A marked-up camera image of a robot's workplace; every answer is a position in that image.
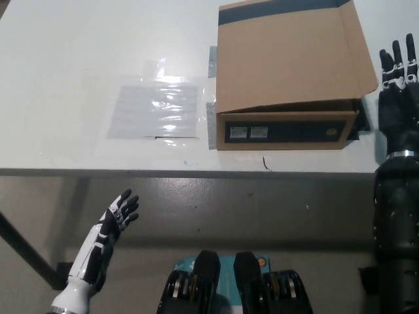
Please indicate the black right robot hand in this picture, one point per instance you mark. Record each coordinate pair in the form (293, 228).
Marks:
(397, 111)

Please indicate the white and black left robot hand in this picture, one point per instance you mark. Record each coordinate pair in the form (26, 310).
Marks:
(104, 229)

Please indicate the brown cardboard storage box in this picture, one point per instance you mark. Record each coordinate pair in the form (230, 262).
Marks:
(281, 59)

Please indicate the black metal table leg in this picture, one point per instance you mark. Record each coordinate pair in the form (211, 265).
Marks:
(26, 245)

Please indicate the clear plastic sleeve with paper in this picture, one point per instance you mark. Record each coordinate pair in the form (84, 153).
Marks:
(154, 111)

